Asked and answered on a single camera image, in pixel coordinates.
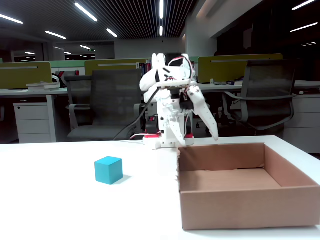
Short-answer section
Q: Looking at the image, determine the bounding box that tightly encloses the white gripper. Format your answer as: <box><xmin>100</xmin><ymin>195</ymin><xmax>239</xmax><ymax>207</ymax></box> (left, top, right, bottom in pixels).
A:
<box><xmin>155</xmin><ymin>84</ymin><xmax>220</xmax><ymax>148</ymax></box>

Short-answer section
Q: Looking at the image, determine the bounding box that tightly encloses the blue cube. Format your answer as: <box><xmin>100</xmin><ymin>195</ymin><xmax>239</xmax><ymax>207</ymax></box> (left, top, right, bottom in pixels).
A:
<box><xmin>94</xmin><ymin>156</ymin><xmax>124</xmax><ymax>186</ymax></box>

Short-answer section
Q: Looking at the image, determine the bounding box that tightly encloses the brown cardboard box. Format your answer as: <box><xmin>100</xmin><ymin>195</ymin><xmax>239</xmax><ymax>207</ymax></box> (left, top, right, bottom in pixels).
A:
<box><xmin>176</xmin><ymin>142</ymin><xmax>320</xmax><ymax>231</ymax></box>

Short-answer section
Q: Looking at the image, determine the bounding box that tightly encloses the olive desk partition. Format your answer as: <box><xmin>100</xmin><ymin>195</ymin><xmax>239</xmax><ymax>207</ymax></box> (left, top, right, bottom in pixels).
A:
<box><xmin>84</xmin><ymin>58</ymin><xmax>151</xmax><ymax>77</ymax></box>
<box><xmin>0</xmin><ymin>61</ymin><xmax>53</xmax><ymax>90</ymax></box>
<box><xmin>197</xmin><ymin>53</ymin><xmax>284</xmax><ymax>84</ymax></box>

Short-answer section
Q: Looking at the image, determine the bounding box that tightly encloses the row of upright books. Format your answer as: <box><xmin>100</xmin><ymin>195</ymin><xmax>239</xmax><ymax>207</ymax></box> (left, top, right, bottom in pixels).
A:
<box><xmin>136</xmin><ymin>62</ymin><xmax>153</xmax><ymax>77</ymax></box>

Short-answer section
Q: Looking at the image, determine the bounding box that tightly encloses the grey mesh office chair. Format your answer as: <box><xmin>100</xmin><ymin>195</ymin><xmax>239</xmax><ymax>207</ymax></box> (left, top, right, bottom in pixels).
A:
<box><xmin>66</xmin><ymin>68</ymin><xmax>151</xmax><ymax>141</ymax></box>

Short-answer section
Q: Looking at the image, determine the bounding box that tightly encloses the black mesh office chair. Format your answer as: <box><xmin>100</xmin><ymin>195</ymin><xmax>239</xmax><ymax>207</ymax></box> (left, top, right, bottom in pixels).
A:
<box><xmin>222</xmin><ymin>59</ymin><xmax>300</xmax><ymax>132</ymax></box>

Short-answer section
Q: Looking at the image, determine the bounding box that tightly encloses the dark office chair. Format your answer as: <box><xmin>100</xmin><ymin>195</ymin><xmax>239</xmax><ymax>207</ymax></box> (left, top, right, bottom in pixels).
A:
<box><xmin>64</xmin><ymin>75</ymin><xmax>93</xmax><ymax>106</ymax></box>

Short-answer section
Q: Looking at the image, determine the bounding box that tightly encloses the white office desk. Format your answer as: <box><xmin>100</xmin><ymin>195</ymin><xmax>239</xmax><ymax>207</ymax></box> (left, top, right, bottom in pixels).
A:
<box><xmin>0</xmin><ymin>87</ymin><xmax>71</xmax><ymax>144</ymax></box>
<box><xmin>197</xmin><ymin>80</ymin><xmax>320</xmax><ymax>95</ymax></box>

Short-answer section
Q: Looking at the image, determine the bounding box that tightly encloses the green desk partition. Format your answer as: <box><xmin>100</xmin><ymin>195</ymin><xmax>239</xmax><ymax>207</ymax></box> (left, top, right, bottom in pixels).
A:
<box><xmin>51</xmin><ymin>59</ymin><xmax>97</xmax><ymax>76</ymax></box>

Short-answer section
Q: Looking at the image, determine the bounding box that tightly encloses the person in dark jacket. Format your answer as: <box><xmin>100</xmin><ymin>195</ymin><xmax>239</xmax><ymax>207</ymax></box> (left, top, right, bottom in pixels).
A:
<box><xmin>51</xmin><ymin>71</ymin><xmax>68</xmax><ymax>89</ymax></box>

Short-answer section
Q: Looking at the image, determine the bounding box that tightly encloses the stack of books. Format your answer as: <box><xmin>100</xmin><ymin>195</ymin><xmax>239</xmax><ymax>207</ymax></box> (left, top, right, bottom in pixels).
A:
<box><xmin>26</xmin><ymin>81</ymin><xmax>61</xmax><ymax>91</ymax></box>

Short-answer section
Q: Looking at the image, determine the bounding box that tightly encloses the white wrist camera plate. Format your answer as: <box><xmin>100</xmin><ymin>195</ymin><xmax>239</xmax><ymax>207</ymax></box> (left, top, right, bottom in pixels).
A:
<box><xmin>157</xmin><ymin>78</ymin><xmax>194</xmax><ymax>90</ymax></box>

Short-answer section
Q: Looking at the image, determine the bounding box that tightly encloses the red white arm wire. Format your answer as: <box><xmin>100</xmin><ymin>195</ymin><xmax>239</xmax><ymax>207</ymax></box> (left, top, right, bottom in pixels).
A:
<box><xmin>167</xmin><ymin>56</ymin><xmax>196</xmax><ymax>85</ymax></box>

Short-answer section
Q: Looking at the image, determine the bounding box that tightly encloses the thick black cable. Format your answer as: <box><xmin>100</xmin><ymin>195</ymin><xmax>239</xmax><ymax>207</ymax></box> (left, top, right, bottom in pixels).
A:
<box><xmin>113</xmin><ymin>86</ymin><xmax>166</xmax><ymax>141</ymax></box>

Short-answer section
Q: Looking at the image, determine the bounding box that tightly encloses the white drawer pedestal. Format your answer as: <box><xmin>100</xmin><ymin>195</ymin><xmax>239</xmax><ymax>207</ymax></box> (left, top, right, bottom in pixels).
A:
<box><xmin>283</xmin><ymin>94</ymin><xmax>320</xmax><ymax>154</ymax></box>
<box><xmin>12</xmin><ymin>101</ymin><xmax>52</xmax><ymax>144</ymax></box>

